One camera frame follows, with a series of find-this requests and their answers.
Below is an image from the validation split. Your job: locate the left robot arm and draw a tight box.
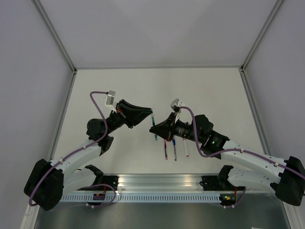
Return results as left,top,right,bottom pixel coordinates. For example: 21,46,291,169
23,99,153,211

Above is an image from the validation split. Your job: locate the aluminium frame post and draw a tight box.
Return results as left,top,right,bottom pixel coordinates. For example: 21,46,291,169
31,0,77,74
239,0,285,72

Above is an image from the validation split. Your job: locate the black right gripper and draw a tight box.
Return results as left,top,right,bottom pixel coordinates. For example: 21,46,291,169
150,112,203,143

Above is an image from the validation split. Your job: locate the clear green pen cap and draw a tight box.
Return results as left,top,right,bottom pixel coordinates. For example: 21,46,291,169
151,114,155,126

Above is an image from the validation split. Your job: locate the white slotted cable duct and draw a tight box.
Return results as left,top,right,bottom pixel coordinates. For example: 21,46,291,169
61,192,221,203

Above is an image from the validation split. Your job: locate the red pink pen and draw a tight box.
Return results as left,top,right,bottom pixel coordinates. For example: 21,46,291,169
164,140,168,160

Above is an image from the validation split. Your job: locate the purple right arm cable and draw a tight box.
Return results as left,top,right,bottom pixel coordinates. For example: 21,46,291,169
178,106,305,181

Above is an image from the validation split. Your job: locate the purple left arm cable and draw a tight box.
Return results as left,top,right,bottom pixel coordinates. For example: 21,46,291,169
28,91,110,206

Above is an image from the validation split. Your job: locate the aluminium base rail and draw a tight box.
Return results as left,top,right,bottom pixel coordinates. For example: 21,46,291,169
103,174,222,193

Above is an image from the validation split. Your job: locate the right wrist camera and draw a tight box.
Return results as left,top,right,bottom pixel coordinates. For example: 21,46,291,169
170,98,184,122

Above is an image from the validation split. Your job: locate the white acrylic marker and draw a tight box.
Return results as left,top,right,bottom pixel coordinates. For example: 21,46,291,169
183,138,189,157

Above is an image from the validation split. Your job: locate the left aluminium frame post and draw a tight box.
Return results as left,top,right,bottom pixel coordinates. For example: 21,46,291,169
31,0,77,74

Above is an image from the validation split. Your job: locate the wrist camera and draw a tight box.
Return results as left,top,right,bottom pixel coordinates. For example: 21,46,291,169
170,98,184,122
105,91,117,113

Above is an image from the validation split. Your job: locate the blue ballpoint pen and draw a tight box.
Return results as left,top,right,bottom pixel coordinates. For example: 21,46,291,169
172,137,177,161

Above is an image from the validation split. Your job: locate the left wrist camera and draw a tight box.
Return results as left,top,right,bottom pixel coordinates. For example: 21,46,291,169
105,91,117,113

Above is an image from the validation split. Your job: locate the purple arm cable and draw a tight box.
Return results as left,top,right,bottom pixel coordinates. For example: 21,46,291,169
28,91,110,206
178,106,305,181

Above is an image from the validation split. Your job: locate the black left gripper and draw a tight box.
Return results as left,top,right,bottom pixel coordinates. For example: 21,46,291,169
104,99,153,135

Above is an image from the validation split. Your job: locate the right aluminium frame post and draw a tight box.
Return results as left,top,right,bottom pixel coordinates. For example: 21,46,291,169
239,0,285,72

